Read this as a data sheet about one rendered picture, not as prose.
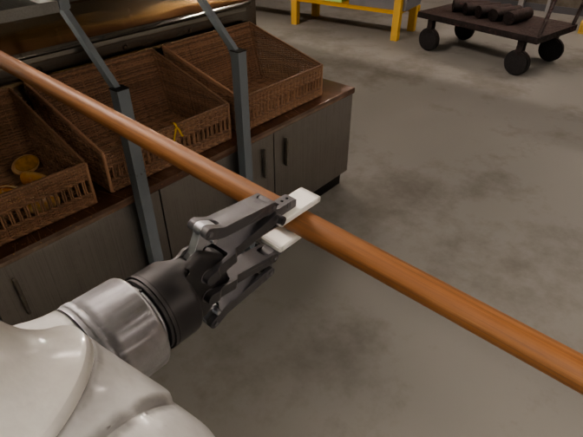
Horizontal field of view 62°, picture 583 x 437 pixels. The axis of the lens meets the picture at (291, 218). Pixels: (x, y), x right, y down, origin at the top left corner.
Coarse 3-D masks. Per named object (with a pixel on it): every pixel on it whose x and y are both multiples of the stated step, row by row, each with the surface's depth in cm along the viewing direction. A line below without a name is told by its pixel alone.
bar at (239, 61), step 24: (72, 0) 140; (72, 24) 138; (216, 24) 168; (240, 72) 171; (120, 96) 138; (240, 96) 176; (240, 120) 181; (240, 144) 188; (144, 168) 154; (240, 168) 195; (144, 192) 158; (144, 216) 162; (144, 240) 171
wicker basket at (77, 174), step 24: (0, 96) 165; (0, 120) 166; (24, 120) 169; (0, 144) 167; (24, 144) 173; (48, 144) 163; (0, 168) 168; (48, 168) 173; (72, 168) 145; (24, 192) 138; (48, 192) 143; (72, 192) 149; (0, 216) 135; (24, 216) 149; (48, 216) 146; (0, 240) 138
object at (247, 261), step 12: (252, 252) 53; (276, 252) 54; (240, 264) 51; (252, 264) 51; (264, 264) 53; (228, 276) 49; (240, 276) 50; (216, 288) 47; (228, 288) 48; (216, 300) 47
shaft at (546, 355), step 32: (0, 64) 88; (64, 96) 77; (128, 128) 69; (192, 160) 62; (224, 192) 60; (256, 192) 57; (288, 224) 54; (320, 224) 53; (352, 256) 50; (384, 256) 49; (416, 288) 46; (448, 288) 46; (480, 320) 43; (512, 320) 43; (512, 352) 42; (544, 352) 41; (576, 352) 40; (576, 384) 39
